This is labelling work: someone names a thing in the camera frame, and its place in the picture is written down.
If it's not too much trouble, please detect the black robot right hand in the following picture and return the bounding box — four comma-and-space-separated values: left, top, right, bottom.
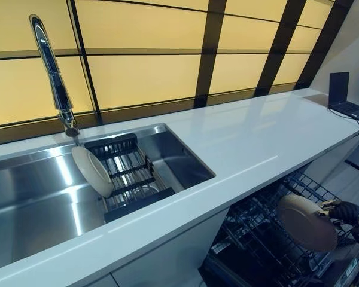
317, 199, 359, 227

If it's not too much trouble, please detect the beige round ceramic plate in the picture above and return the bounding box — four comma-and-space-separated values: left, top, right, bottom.
71, 145, 113, 199
276, 193, 339, 252

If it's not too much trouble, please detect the built-in dishwasher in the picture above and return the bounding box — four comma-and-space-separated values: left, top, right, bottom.
197, 166, 359, 287

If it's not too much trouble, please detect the white cabinet door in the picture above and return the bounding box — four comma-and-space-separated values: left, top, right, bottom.
303, 125, 359, 186
110, 209, 228, 287
86, 273, 118, 287

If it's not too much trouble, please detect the dark open laptop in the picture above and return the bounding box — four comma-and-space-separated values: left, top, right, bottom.
328, 71, 359, 121

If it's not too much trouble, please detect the black sink dish rack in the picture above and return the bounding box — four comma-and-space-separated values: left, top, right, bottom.
84, 133, 176, 224

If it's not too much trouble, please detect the stainless steel sink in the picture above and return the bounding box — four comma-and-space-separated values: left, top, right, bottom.
0, 123, 216, 265

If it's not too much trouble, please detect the chrome gooseneck faucet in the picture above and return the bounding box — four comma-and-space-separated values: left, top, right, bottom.
29, 14, 80, 138

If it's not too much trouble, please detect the black wire dishwasher rack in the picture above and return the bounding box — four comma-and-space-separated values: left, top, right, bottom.
211, 172, 359, 287

